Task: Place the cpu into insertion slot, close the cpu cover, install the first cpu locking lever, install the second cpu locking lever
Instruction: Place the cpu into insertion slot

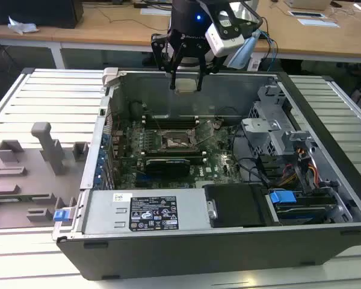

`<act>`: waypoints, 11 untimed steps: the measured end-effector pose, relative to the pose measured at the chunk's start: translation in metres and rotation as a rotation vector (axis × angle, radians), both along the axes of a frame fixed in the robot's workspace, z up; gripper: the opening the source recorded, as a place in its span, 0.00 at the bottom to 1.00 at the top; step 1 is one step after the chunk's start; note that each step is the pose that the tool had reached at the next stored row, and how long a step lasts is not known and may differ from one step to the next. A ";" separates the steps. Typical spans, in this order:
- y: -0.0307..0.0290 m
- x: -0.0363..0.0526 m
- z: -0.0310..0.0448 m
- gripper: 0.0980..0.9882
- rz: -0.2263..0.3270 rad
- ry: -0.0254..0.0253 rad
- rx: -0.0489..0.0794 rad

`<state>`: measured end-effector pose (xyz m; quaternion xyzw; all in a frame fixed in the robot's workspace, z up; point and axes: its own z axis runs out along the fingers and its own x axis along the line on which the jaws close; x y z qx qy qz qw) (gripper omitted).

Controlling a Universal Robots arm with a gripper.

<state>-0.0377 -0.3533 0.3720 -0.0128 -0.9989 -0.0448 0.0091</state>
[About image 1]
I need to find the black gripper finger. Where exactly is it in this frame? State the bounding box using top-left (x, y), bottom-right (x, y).
top-left (196, 44), bottom-right (214, 92)
top-left (151, 33), bottom-right (187, 90)

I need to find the silver CPU chip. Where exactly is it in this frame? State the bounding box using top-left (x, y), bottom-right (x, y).
top-left (173, 79), bottom-right (199, 95)

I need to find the metal socket cover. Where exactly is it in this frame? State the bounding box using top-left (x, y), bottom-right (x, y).
top-left (192, 119), bottom-right (223, 146)

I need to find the metal locking lever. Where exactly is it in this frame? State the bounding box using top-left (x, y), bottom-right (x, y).
top-left (149, 110), bottom-right (169, 142)

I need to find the CPU socket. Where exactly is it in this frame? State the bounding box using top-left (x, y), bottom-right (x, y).
top-left (158, 129), bottom-right (199, 152)

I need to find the white paper sheet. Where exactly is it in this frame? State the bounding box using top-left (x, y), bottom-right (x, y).
top-left (140, 7), bottom-right (172, 16)
top-left (297, 17), bottom-right (341, 28)

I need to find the pale blue teach pendant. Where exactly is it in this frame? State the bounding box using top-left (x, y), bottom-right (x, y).
top-left (227, 30), bottom-right (262, 69)

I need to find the wooden desk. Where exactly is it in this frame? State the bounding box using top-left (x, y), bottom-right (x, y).
top-left (0, 0), bottom-right (361, 72)

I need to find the silver metal drive cage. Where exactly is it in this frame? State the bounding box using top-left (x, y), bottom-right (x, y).
top-left (239, 76), bottom-right (318, 159)

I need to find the green motherboard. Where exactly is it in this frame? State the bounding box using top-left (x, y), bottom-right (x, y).
top-left (110, 116), bottom-right (261, 191)

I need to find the black graphics card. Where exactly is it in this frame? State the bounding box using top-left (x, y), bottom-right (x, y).
top-left (145, 158), bottom-right (191, 179)

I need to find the white framed tablet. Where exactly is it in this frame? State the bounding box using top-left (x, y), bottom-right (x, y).
top-left (287, 10), bottom-right (328, 19)

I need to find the beige box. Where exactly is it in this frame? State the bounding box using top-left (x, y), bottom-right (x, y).
top-left (284, 0), bottom-right (335, 13)

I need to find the black plastic shroud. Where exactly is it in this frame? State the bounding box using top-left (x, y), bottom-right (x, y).
top-left (203, 184), bottom-right (273, 228)

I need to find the blue disk carrier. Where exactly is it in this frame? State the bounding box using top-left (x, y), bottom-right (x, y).
top-left (270, 189), bottom-right (295, 206)

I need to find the grey power supply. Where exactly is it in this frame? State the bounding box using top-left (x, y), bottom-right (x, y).
top-left (83, 189), bottom-right (213, 235)

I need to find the black computer box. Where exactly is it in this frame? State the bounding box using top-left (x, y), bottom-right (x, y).
top-left (0, 0), bottom-right (84, 30)

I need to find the crumpled white paper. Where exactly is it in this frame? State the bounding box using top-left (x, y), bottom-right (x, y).
top-left (7, 15), bottom-right (40, 34)

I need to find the black hard disk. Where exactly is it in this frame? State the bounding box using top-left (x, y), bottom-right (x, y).
top-left (276, 204), bottom-right (333, 225)

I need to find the grey parts rack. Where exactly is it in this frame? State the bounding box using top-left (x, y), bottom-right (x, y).
top-left (0, 122), bottom-right (90, 231)

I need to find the blue case latch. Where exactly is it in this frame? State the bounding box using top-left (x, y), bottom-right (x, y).
top-left (53, 210), bottom-right (70, 223)

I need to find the black PC case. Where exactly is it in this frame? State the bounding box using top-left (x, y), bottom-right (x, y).
top-left (51, 67), bottom-right (361, 281)

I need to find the green RAM stick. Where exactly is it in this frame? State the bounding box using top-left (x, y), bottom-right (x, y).
top-left (0, 193), bottom-right (51, 202)

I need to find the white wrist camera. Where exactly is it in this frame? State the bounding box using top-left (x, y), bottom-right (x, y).
top-left (204, 9), bottom-right (245, 57)

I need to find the grey plastic case handle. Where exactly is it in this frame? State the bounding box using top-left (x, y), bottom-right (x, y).
top-left (103, 67), bottom-right (119, 89)

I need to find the blue cable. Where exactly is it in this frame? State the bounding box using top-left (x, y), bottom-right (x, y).
top-left (258, 30), bottom-right (279, 72)

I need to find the black power cable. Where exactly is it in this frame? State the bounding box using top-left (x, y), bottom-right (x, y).
top-left (230, 125), bottom-right (274, 189)

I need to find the silver metal handle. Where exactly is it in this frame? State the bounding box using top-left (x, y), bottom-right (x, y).
top-left (206, 200), bottom-right (218, 219)

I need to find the yellow wire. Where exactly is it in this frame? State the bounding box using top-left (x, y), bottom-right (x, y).
top-left (306, 162), bottom-right (319, 181)

